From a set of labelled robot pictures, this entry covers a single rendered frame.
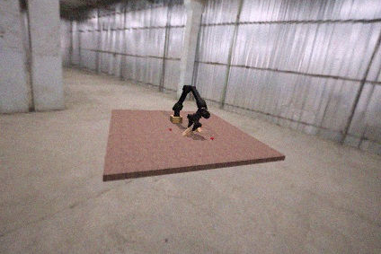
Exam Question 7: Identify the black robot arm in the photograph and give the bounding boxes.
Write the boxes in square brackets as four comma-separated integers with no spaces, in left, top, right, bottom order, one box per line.
[173,85,210,119]

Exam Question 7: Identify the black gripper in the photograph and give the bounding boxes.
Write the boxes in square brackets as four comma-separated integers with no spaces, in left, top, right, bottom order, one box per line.
[188,113,202,132]

